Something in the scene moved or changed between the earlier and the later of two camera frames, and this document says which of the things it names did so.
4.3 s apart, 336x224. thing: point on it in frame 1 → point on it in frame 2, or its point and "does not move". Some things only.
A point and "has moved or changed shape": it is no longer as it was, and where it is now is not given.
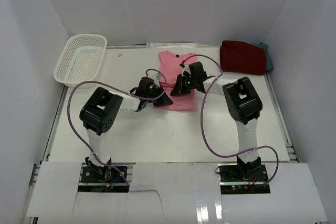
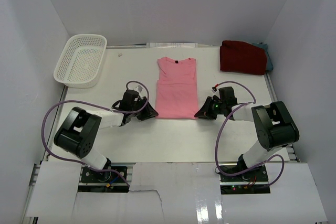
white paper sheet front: [174, 193] does not move
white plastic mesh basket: [81, 60] does not move
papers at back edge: [171, 45] does not move
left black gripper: [164, 100] → [149, 112]
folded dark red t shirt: [240, 57] does not move
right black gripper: [179, 89] → [205, 112]
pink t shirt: [170, 65] has moved or changed shape
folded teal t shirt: [269, 64] does not move
